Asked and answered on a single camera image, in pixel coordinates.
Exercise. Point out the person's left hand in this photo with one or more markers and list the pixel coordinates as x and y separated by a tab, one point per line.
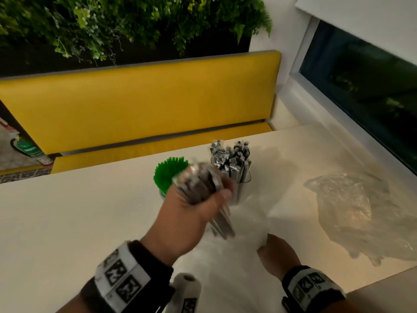
179	221

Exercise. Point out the person's right hand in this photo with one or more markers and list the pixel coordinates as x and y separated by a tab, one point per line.
280	257

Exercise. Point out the stack of black straws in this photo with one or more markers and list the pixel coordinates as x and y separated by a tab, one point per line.
198	185

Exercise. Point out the bunch of green straws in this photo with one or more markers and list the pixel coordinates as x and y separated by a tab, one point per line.
167	176

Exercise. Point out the frosted clear plastic bag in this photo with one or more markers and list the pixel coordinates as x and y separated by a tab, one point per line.
234	273

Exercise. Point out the square clear holder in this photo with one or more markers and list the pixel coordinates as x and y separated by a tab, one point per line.
242	189

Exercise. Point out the thin clear plastic bag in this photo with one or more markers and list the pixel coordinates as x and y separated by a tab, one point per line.
365	215

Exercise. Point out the person's right forearm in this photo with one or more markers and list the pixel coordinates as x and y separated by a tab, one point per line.
342	306

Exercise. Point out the person's left forearm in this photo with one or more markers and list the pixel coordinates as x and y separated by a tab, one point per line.
70	308

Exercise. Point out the black right wristband with markers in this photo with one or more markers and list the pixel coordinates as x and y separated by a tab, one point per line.
309	286

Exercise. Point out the black wristband with markers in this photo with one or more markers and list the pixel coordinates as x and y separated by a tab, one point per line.
309	286
123	280

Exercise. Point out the black left wristband with markers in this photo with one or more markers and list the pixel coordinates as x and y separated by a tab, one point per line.
123	280

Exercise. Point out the yellow bench seat cushion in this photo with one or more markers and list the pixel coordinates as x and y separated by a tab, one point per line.
130	151

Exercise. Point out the yellow bench seat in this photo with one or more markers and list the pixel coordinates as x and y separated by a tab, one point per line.
130	104

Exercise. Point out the green fire extinguisher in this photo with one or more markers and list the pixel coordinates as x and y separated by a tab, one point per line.
27	148

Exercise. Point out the dark window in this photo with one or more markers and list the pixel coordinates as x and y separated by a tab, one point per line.
365	84

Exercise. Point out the red and white sign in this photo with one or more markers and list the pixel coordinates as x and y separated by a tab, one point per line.
6	123

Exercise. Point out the white roller blind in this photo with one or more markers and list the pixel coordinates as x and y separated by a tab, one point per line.
374	16

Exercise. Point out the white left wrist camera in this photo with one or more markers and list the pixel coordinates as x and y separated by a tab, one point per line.
185	296

